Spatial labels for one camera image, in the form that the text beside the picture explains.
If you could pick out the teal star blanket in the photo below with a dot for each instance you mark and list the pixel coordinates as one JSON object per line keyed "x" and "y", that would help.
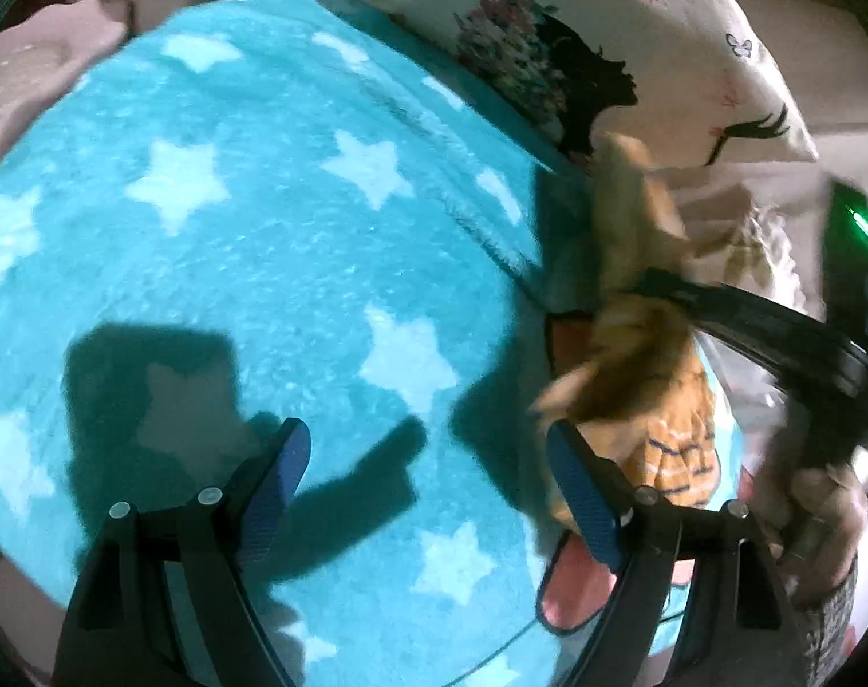
{"x": 262, "y": 265}

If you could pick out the white floral pillow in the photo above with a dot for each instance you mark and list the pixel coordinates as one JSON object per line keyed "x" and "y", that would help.
{"x": 756, "y": 243}

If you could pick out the person's right hand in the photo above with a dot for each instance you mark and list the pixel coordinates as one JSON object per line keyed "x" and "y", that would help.
{"x": 827, "y": 529}

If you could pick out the orange striped small shirt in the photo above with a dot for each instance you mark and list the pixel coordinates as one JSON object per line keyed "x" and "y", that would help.
{"x": 663, "y": 401}

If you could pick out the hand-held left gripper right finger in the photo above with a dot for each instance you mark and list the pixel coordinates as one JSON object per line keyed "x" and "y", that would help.
{"x": 586, "y": 497}

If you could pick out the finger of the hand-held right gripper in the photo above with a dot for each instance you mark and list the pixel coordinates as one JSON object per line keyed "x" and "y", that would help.
{"x": 749, "y": 304}
{"x": 770, "y": 358}

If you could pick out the white pillow with face print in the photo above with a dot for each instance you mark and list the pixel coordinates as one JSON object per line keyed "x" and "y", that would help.
{"x": 548, "y": 7}

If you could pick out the pink cloth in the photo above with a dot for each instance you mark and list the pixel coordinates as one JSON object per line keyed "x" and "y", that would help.
{"x": 40, "y": 64}

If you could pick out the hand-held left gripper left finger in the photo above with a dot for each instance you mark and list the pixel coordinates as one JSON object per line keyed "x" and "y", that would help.
{"x": 276, "y": 490}

